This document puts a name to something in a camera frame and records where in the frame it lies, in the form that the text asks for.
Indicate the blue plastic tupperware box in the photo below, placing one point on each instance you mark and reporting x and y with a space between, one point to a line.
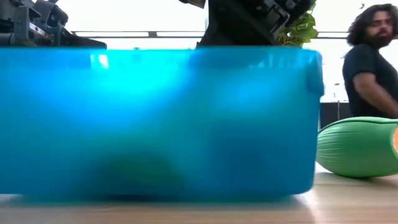
155 124

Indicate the person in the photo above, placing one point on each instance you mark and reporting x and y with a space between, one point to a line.
363 71

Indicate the green toy cucumber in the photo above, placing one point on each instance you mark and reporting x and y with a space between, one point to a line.
351 149

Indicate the horizontal window frame bar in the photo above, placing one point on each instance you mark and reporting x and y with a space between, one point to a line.
152 34

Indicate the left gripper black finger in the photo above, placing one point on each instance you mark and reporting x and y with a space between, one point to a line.
87 43

